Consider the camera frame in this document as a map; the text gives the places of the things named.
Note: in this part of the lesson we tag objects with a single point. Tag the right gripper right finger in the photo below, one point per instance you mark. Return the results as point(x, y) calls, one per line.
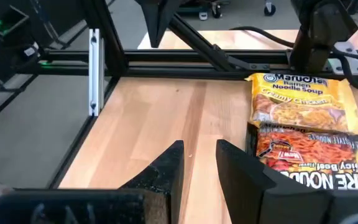
point(275, 208)

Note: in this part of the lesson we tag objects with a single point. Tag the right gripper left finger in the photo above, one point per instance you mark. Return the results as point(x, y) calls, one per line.
point(89, 208)

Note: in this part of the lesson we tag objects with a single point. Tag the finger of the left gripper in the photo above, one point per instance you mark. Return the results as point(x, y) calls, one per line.
point(166, 15)
point(149, 12)

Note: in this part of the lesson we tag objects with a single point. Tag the black Maruchan fire noodle pack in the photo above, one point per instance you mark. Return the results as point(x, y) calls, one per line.
point(315, 155)

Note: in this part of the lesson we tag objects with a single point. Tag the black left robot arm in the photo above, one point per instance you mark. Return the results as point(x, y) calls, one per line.
point(322, 31)

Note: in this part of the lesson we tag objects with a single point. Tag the black caster wheel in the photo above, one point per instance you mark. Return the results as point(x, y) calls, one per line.
point(217, 9)
point(269, 7)

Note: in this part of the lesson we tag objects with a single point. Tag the white bracket strip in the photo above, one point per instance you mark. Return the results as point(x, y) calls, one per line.
point(93, 71)

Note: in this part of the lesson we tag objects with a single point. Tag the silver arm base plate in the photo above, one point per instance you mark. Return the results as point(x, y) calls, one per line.
point(353, 65)

